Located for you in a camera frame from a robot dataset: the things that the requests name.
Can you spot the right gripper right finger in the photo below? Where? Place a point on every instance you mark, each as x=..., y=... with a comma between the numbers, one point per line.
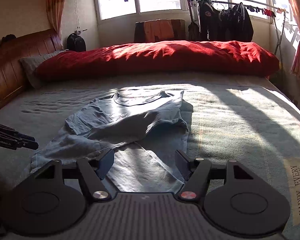
x=195, y=173

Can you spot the left orange curtain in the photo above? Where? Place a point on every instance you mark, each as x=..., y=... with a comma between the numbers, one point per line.
x=54, y=10

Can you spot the wooden headboard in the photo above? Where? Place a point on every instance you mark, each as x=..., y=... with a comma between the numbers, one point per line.
x=13, y=79

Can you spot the red duvet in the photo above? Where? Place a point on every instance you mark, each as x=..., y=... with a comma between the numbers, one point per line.
x=233, y=57

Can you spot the light blue cartoon t-shirt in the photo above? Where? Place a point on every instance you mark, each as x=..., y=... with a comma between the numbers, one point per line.
x=144, y=128

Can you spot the black backpack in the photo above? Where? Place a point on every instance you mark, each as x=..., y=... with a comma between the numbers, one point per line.
x=75, y=43

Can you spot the green plaid bed sheet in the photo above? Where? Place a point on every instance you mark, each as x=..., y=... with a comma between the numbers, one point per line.
x=229, y=117

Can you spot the wooden chair with orange cloth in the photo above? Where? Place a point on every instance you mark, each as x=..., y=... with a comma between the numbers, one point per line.
x=159, y=30

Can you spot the grey pillow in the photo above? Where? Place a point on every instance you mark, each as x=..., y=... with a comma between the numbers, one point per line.
x=31, y=63

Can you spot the black hanging jackets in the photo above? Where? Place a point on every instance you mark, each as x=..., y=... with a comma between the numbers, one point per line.
x=232, y=24

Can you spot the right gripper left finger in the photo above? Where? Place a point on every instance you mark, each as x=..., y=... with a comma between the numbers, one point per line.
x=91, y=172

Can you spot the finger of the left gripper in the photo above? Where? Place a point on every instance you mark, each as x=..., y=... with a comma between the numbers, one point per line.
x=14, y=143
x=12, y=132

